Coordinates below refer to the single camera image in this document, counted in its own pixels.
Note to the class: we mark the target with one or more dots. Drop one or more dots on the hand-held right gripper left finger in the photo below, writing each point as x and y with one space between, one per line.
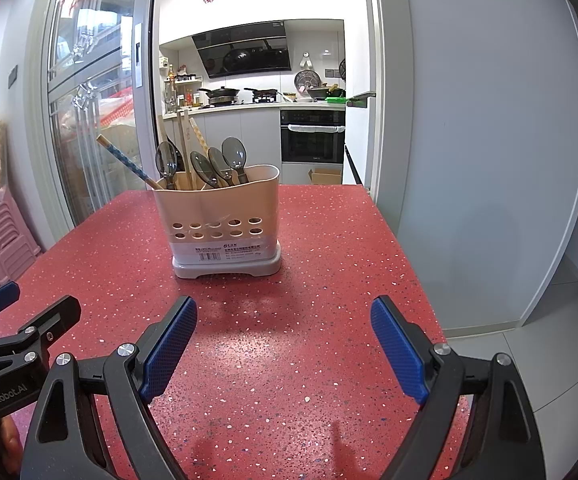
169 350

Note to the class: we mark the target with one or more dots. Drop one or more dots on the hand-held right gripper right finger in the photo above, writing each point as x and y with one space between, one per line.
399 350

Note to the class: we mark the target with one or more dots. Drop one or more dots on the beige plastic utensil holder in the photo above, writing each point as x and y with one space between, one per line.
219 200

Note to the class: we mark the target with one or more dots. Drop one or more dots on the blue patterned bamboo chopstick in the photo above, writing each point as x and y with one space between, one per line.
119 152

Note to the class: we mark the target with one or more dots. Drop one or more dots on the dark translucent plastic spoon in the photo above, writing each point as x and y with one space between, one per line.
167 160
201 169
235 152
220 162

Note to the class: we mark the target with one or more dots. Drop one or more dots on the orange patterned bamboo chopstick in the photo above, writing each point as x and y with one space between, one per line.
199 135

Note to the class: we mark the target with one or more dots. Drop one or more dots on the person's left hand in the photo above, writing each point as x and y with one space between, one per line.
9 440

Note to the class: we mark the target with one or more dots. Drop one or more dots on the stack of pink plastic stools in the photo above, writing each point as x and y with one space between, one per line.
6 240

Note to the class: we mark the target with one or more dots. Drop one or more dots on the cardboard box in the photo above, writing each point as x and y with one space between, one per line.
325 177

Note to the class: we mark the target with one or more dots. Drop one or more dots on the red plastic basket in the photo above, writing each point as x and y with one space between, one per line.
116 107

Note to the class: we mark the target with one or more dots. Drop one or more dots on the black built-in oven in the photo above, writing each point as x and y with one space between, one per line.
313 145

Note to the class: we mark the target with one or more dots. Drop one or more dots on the grey kitchen cabinet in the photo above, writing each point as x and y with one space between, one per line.
261 135

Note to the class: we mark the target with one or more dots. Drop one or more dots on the sliding glass door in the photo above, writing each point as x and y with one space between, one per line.
99 85

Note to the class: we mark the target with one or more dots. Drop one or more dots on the green cutting board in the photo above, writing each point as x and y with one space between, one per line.
336 100

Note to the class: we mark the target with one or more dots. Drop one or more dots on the black wok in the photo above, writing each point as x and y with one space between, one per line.
219 95

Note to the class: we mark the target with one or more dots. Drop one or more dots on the row of condiment bottles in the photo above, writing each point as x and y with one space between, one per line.
181 87

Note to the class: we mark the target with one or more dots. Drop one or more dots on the black cooking pot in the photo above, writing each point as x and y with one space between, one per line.
325 92

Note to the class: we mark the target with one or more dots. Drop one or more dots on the black frying pan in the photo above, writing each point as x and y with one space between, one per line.
264 94

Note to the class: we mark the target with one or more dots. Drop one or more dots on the round metal strainer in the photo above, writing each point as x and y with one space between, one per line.
306 81

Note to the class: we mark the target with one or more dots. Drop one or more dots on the dark round strainer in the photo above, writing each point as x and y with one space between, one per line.
342 69

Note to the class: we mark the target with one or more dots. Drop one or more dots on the black range hood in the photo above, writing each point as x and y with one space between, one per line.
244 52

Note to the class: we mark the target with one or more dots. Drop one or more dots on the white refrigerator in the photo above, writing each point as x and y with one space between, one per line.
359 35

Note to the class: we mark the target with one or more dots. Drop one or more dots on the dark wall switch panel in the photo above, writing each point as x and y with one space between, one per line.
13 75

